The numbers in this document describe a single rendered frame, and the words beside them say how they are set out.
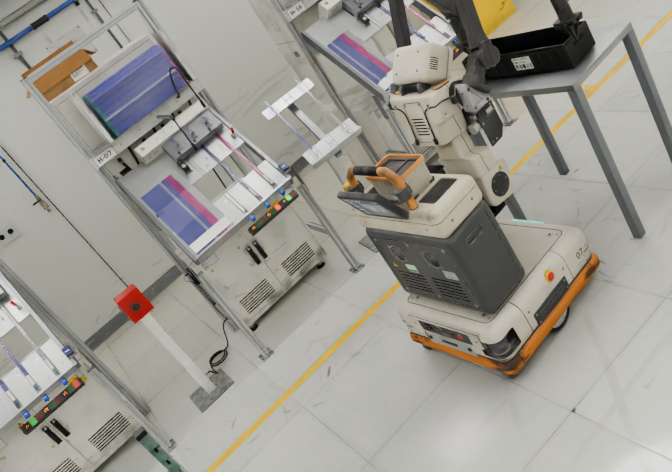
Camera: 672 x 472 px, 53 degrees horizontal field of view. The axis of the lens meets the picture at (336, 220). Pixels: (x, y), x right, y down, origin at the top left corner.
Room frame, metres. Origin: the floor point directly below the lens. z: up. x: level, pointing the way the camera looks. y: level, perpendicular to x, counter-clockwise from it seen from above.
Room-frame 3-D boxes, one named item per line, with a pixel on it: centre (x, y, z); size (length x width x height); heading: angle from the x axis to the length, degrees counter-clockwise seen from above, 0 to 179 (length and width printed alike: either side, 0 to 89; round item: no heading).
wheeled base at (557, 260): (2.45, -0.40, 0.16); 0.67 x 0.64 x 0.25; 114
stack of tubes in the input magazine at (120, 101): (3.95, 0.51, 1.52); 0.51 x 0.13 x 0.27; 109
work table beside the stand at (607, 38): (2.76, -1.11, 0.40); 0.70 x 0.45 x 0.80; 24
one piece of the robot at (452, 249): (2.41, -0.32, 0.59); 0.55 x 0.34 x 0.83; 24
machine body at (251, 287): (4.05, 0.60, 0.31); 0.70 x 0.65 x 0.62; 109
